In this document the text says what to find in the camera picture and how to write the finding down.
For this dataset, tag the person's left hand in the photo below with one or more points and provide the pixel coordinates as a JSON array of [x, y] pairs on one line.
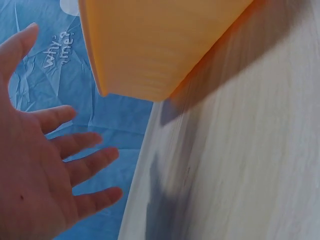
[[27, 160]]

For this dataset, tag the orange plastic bin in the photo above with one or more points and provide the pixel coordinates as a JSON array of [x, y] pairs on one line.
[[150, 45]]

